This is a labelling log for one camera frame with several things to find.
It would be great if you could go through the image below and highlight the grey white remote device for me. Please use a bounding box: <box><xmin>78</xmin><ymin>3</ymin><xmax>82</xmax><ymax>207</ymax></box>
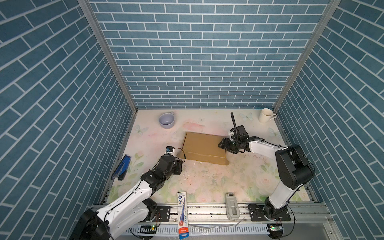
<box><xmin>225</xmin><ymin>193</ymin><xmax>240</xmax><ymax>221</ymax></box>

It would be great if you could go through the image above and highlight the blue stapler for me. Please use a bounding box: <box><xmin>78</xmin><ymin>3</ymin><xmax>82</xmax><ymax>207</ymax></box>
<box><xmin>111</xmin><ymin>155</ymin><xmax>131</xmax><ymax>181</ymax></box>

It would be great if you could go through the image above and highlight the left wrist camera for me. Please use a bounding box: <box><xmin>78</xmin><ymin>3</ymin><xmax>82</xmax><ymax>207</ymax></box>
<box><xmin>166</xmin><ymin>146</ymin><xmax>175</xmax><ymax>156</ymax></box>

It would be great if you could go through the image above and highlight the aluminium front rail frame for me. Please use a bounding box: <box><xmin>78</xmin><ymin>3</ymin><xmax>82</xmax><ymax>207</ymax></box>
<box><xmin>115</xmin><ymin>203</ymin><xmax>342</xmax><ymax>240</ymax></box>

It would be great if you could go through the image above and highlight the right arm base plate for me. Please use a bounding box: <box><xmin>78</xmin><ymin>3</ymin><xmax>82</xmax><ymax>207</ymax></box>
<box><xmin>248</xmin><ymin>204</ymin><xmax>291</xmax><ymax>222</ymax></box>

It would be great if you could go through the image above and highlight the white ceramic mug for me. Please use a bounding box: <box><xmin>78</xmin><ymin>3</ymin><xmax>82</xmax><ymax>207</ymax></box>
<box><xmin>259</xmin><ymin>108</ymin><xmax>277</xmax><ymax>124</ymax></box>

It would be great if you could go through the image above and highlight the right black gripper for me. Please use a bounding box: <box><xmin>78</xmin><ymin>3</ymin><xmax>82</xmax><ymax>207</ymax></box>
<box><xmin>217</xmin><ymin>137</ymin><xmax>241</xmax><ymax>154</ymax></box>

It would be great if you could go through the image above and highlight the brown cardboard box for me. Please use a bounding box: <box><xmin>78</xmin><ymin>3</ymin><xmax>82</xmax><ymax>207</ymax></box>
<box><xmin>179</xmin><ymin>132</ymin><xmax>230</xmax><ymax>166</ymax></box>

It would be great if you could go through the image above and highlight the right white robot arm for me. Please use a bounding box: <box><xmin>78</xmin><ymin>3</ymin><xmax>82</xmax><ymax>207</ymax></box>
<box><xmin>218</xmin><ymin>125</ymin><xmax>315</xmax><ymax>219</ymax></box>

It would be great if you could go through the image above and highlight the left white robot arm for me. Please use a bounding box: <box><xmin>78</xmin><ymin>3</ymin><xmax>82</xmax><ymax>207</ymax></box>
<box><xmin>70</xmin><ymin>153</ymin><xmax>184</xmax><ymax>240</ymax></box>

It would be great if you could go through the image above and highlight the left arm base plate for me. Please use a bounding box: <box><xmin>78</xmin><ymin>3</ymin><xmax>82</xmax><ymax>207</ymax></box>
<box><xmin>142</xmin><ymin>206</ymin><xmax>171</xmax><ymax>223</ymax></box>

